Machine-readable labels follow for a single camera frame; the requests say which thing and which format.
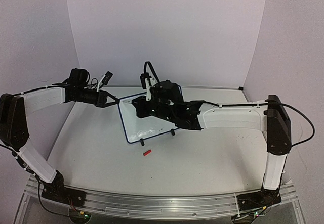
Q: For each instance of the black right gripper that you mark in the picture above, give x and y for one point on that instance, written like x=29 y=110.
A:
x=141 y=106

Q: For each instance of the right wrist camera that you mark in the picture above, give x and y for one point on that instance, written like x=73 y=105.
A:
x=147 y=83

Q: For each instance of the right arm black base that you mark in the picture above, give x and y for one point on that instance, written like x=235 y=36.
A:
x=258 y=199

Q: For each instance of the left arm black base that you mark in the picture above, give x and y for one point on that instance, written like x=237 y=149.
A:
x=58 y=192

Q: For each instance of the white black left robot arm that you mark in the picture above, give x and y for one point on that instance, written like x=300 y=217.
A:
x=18 y=110

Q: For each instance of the left black whiteboard foot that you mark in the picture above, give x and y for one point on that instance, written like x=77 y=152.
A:
x=142 y=142

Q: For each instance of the red marker cap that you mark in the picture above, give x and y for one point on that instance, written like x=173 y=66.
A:
x=147 y=152

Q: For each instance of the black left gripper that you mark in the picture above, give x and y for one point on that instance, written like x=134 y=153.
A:
x=102 y=97

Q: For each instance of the rear aluminium table trim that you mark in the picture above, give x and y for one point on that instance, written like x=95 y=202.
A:
x=240 y=88

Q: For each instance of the blue-framed whiteboard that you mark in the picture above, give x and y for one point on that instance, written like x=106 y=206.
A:
x=139 y=128

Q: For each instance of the aluminium front rail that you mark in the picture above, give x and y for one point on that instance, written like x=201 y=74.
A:
x=179 y=208

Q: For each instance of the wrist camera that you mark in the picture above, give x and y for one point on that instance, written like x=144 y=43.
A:
x=104 y=80
x=147 y=83

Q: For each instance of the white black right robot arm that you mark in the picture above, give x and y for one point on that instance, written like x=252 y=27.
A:
x=165 y=101

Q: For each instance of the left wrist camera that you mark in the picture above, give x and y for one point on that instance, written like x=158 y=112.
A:
x=104 y=80

